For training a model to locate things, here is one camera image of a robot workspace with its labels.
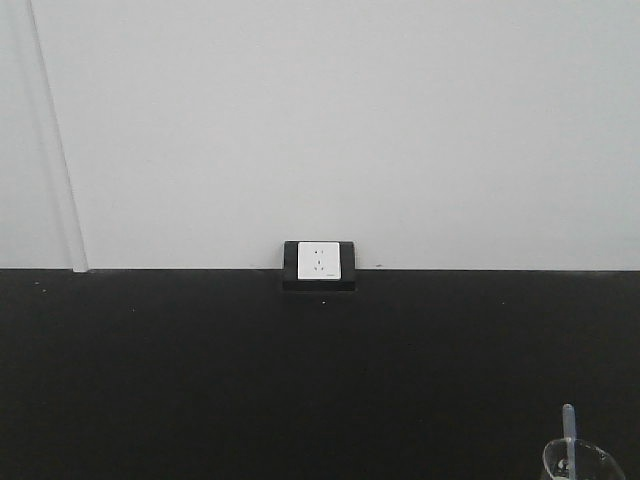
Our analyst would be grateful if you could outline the clear glass beaker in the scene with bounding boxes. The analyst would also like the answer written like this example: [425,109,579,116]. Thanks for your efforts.
[540,439,626,480]

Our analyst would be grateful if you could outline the black socket housing box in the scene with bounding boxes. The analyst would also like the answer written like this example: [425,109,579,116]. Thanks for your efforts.
[282,241,356,292]

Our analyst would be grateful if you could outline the white wall power socket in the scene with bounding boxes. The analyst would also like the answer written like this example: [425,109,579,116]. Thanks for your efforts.
[297,241,341,280]

